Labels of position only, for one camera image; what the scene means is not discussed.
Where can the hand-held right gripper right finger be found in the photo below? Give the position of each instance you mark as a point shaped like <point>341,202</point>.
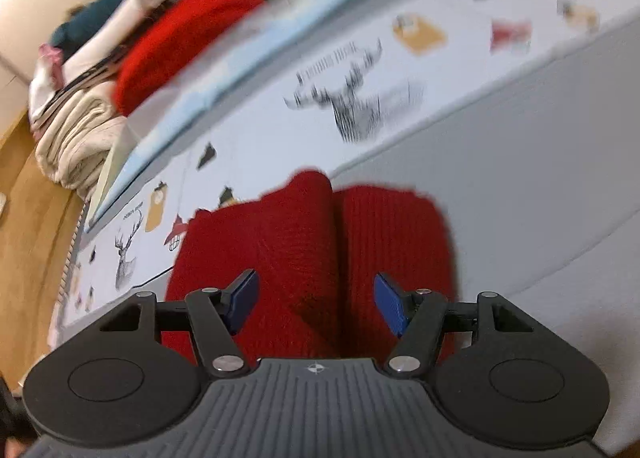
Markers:
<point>392,305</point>

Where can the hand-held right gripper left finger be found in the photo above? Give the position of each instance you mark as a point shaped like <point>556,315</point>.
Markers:
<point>245,298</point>

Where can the dark red knit sweater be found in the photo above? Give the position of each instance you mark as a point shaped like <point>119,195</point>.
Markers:
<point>280,248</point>

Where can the grey printed bed sheet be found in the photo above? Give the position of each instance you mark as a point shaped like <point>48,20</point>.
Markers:
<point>280,137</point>

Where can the light blue quilt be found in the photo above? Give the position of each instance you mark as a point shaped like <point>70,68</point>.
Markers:
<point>225,72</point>

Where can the beige folded blanket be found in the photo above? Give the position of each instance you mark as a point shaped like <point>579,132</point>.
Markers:
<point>80,142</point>

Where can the bright red folded sweater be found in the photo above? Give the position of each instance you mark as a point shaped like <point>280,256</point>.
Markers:
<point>190,32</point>

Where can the white folded garment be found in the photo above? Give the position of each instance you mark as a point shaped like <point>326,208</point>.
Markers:
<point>100,47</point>

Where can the pink cloth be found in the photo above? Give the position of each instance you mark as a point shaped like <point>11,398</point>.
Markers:
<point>50,62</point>

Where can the teal shark plush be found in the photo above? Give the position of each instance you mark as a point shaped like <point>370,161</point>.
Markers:
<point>115,2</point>

